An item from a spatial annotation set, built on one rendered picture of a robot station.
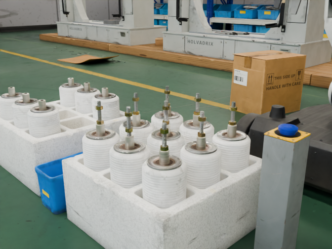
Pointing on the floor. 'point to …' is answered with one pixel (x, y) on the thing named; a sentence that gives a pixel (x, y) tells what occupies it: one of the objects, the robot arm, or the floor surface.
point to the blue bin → (53, 185)
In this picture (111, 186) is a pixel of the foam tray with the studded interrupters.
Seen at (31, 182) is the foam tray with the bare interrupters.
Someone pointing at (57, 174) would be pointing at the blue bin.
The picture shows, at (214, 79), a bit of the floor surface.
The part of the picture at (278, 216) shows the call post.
